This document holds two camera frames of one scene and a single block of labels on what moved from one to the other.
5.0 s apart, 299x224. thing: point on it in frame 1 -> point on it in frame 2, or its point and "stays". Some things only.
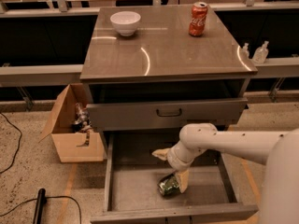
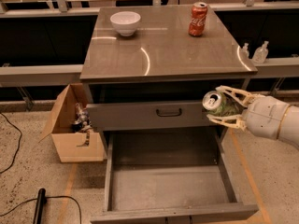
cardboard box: (60, 126) stays
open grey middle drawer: (132, 172) stays
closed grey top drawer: (166, 114) stays
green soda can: (168, 185) -> (217, 103)
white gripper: (175, 161) -> (263, 116)
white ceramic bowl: (126, 22) stays
